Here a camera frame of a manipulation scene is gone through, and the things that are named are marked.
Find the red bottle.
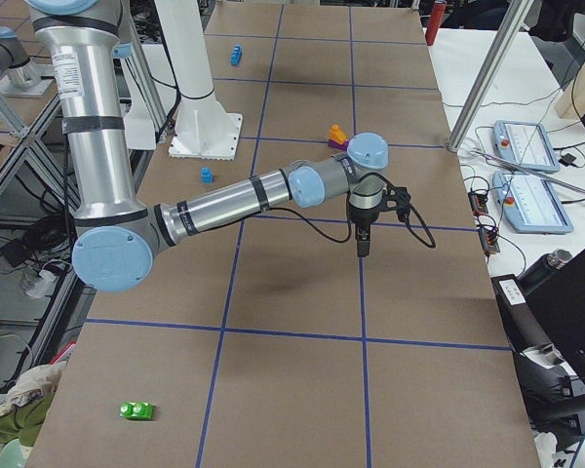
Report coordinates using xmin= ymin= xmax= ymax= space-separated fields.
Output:
xmin=425 ymin=0 xmax=447 ymax=46

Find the crumpled cloth pile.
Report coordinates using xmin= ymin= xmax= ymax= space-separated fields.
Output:
xmin=0 ymin=362 xmax=66 ymax=465

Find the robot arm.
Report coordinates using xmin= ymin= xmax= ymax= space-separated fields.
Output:
xmin=29 ymin=1 xmax=389 ymax=293

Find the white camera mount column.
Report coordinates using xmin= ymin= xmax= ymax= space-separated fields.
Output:
xmin=155 ymin=0 xmax=243 ymax=160

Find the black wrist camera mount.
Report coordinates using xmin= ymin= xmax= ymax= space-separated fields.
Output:
xmin=378 ymin=187 xmax=411 ymax=223

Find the near blue block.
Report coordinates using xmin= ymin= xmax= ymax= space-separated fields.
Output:
xmin=200 ymin=167 xmax=214 ymax=184

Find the aluminium frame post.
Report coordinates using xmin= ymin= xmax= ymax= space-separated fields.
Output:
xmin=448 ymin=0 xmax=534 ymax=153

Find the teach pendant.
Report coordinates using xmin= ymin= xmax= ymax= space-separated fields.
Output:
xmin=491 ymin=171 xmax=574 ymax=235
xmin=492 ymin=121 xmax=561 ymax=174

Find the far blue block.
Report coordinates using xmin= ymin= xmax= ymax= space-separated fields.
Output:
xmin=230 ymin=44 xmax=243 ymax=66

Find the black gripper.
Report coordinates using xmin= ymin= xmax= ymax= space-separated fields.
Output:
xmin=347 ymin=204 xmax=380 ymax=257

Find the lower teach pendant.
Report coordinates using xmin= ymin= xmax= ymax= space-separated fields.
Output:
xmin=491 ymin=171 xmax=574 ymax=235

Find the purple block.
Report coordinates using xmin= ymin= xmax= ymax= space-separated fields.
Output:
xmin=328 ymin=138 xmax=349 ymax=151

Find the green block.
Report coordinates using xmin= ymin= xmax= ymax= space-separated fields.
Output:
xmin=119 ymin=401 xmax=155 ymax=421

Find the orange trapezoid block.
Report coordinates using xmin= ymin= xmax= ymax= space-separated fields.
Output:
xmin=328 ymin=124 xmax=347 ymax=140

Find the blue block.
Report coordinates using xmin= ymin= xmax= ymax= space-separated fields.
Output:
xmin=200 ymin=167 xmax=214 ymax=184
xmin=230 ymin=44 xmax=243 ymax=66

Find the black monitor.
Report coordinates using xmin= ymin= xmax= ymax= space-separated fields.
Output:
xmin=518 ymin=248 xmax=585 ymax=380

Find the upper teach pendant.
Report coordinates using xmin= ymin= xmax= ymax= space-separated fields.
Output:
xmin=492 ymin=121 xmax=561 ymax=174

